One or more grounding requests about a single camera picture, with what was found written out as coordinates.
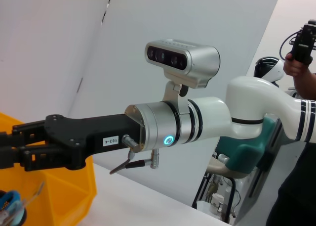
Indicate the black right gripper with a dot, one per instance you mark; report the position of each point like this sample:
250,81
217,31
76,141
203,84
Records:
93,132

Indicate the black handheld teleoperation controller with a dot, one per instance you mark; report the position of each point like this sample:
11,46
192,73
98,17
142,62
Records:
302,45

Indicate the operator's bare forearm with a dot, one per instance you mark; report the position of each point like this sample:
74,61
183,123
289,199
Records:
306,85

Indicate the black mesh pen cup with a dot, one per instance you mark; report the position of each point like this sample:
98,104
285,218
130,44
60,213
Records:
23,218

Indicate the operator's hand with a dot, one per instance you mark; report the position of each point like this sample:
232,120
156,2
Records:
293,65

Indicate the yellow plastic bin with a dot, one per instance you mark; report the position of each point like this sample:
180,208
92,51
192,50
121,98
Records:
69,186

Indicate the white plastic container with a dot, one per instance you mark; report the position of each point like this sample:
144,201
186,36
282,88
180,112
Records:
203,207
216,202

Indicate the teal chair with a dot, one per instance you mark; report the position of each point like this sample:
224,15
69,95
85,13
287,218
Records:
247,149

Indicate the white black robot head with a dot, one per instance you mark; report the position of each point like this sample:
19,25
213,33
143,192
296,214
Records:
270,69

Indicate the operator's black clothed body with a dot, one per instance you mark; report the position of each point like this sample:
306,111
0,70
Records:
296,186

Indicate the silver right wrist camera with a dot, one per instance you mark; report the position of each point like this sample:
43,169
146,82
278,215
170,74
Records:
187,60

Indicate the black metal stand frame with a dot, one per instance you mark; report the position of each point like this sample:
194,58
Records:
229,198

